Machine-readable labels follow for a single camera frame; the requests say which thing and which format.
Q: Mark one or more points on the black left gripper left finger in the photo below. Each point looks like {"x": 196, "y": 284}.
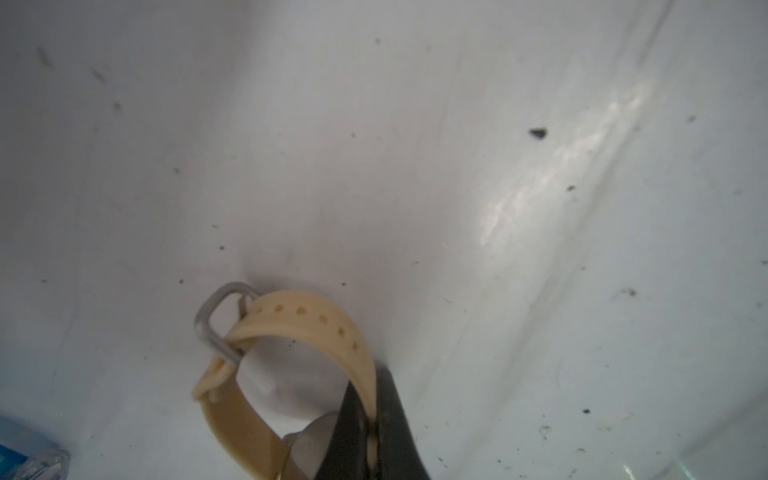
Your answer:
{"x": 346, "y": 456}

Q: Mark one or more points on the blue translucent wristwatch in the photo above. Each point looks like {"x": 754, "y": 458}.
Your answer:
{"x": 26, "y": 453}

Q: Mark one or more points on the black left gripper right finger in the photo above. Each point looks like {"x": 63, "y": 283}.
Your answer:
{"x": 398, "y": 457}

